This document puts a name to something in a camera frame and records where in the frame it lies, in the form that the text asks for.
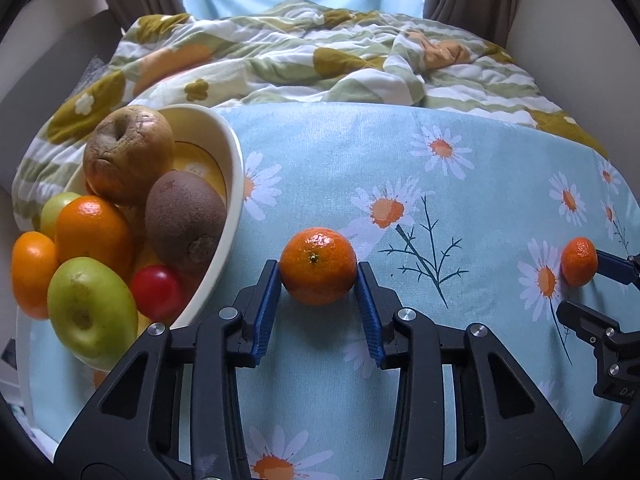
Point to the brown kiwi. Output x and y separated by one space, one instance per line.
185 220

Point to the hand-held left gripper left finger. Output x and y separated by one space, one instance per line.
265 305

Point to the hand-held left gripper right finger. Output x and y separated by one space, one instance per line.
370 310

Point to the green apple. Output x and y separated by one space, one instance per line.
90 310

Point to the small green fruit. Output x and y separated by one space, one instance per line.
52 212

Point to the grey patterned bed sheet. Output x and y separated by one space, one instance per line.
92 72

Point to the red cherry tomato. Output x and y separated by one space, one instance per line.
155 292

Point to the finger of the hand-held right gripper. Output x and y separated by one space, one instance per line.
612 267
615 355

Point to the striped floral blanket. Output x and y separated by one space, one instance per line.
300 60

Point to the mandarin orange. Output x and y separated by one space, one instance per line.
32 275
577 262
317 265
92 235

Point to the wrinkled brown apple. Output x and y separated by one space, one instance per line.
125 160

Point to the light blue daisy tablecloth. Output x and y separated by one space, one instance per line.
475 210

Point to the cream bowl with duck print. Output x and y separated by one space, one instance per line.
232 195

